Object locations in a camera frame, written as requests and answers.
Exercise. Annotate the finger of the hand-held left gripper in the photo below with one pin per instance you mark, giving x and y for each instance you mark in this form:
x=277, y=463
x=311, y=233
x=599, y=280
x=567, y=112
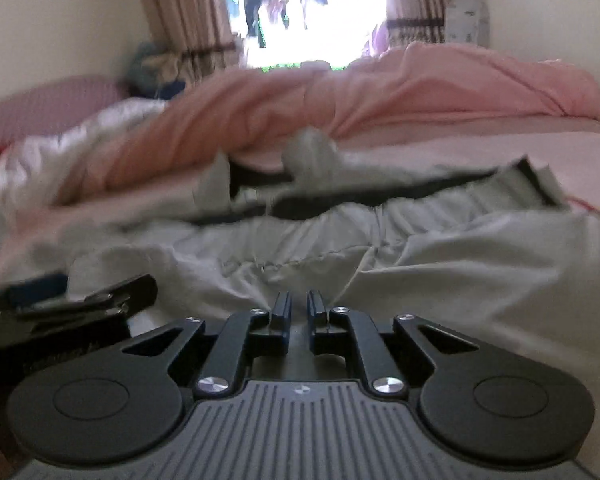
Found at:
x=35, y=286
x=130, y=291

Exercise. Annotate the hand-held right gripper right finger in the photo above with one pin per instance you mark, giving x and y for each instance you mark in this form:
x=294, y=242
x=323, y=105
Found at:
x=317, y=317

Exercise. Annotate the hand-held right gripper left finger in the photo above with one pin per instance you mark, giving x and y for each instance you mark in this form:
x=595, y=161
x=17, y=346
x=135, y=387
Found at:
x=280, y=317

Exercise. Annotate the grey and black jacket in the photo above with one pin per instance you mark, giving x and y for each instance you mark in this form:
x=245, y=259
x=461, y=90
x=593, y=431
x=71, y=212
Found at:
x=430, y=260

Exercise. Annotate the white quilt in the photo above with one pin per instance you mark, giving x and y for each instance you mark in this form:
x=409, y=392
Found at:
x=55, y=160

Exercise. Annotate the pink padded headboard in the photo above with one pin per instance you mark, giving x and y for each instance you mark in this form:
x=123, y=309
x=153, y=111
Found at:
x=40, y=105

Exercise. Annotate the pile of plush toys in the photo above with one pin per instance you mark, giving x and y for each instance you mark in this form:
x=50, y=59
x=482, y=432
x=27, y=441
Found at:
x=152, y=67

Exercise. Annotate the mauve bed sheet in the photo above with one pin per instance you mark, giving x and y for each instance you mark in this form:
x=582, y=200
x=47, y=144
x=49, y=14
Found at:
x=480, y=132

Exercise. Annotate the pink quilt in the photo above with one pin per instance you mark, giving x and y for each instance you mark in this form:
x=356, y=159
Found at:
x=430, y=85

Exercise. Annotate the brown striped curtain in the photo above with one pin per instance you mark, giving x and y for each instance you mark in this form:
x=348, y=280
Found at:
x=415, y=5
x=190, y=15

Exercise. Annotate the purple cloth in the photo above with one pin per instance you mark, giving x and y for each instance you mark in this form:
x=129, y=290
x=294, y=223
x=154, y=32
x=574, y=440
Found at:
x=376, y=40

